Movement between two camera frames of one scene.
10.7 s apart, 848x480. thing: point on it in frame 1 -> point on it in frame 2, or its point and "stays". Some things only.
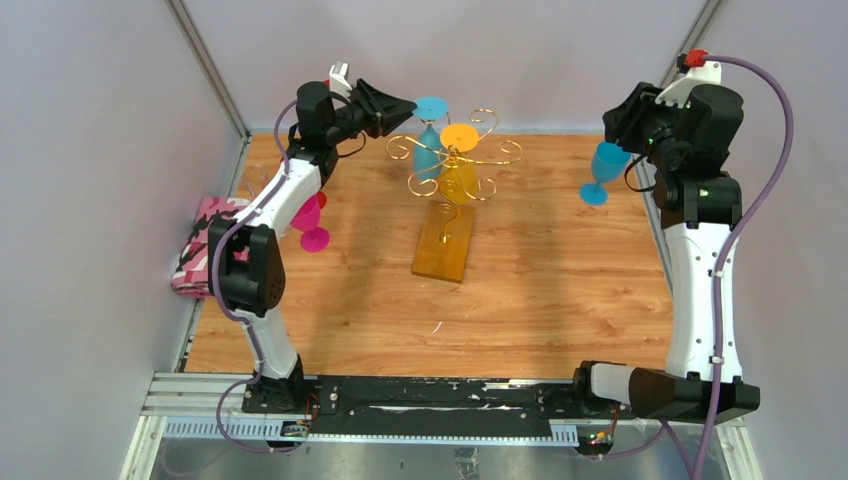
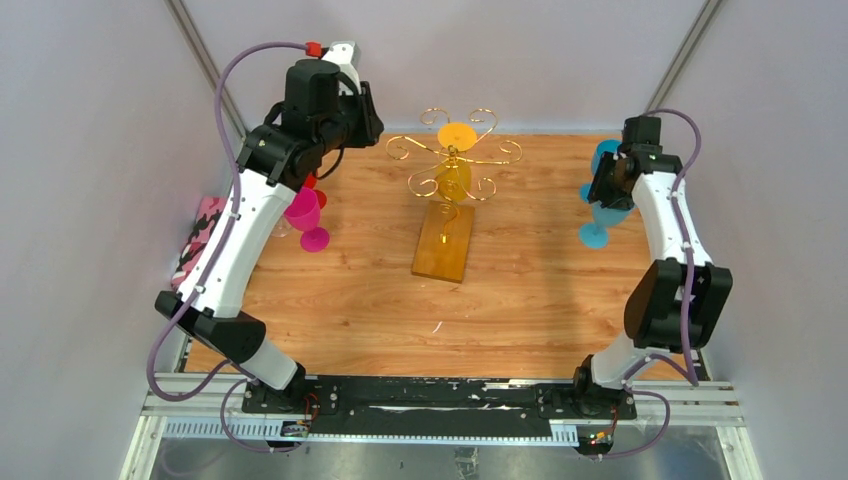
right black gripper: (621, 122) -> (601, 191)
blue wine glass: (427, 146) -> (596, 235)
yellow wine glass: (457, 176) stays
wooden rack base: (444, 243) stays
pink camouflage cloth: (192, 275) stays
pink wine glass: (307, 219) stays
